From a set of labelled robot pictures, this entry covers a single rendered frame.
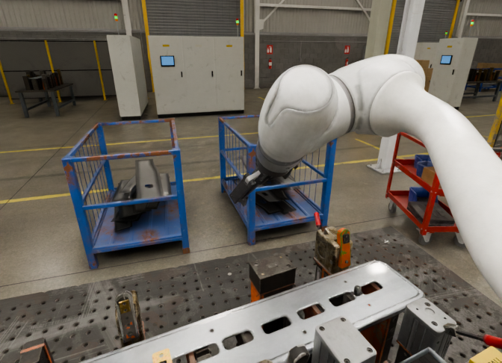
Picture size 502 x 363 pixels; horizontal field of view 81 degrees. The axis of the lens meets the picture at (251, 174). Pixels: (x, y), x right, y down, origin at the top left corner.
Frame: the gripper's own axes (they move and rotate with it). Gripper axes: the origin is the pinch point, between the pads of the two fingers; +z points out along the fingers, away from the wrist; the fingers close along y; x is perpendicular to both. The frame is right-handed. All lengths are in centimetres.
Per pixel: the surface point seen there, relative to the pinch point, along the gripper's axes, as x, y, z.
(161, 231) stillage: 53, -38, 196
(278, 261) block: -18.4, -3.8, 20.9
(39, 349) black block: -2, -64, 11
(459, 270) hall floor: -115, 143, 159
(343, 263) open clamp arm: -30.8, 13.6, 22.5
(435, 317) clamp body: -48, 14, -2
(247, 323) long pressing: -25.1, -21.4, 9.5
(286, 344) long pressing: -33.3, -16.8, 4.3
